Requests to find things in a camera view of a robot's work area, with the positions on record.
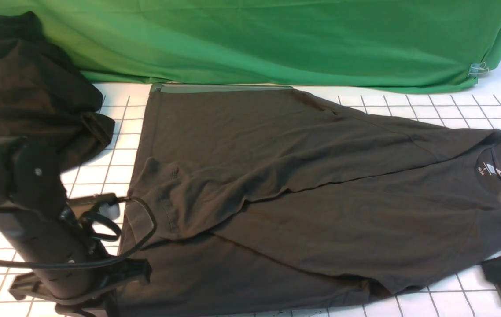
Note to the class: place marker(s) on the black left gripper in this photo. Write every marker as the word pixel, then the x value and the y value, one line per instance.
pixel 70 266

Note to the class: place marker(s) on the gray long-sleeve top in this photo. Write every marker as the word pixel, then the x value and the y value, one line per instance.
pixel 276 199

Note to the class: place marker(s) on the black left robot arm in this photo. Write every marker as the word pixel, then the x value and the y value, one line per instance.
pixel 30 181

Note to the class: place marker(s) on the black crumpled garment pile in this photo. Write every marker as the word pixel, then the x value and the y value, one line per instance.
pixel 43 95

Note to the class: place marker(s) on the silver binder clip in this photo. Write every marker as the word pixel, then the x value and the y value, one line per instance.
pixel 478 69

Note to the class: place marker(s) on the green backdrop cloth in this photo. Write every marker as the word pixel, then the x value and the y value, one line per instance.
pixel 402 46

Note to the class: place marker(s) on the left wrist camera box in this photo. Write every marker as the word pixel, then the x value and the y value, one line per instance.
pixel 106 204

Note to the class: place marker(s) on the gray metal table rail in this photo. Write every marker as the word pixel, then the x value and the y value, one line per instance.
pixel 198 88

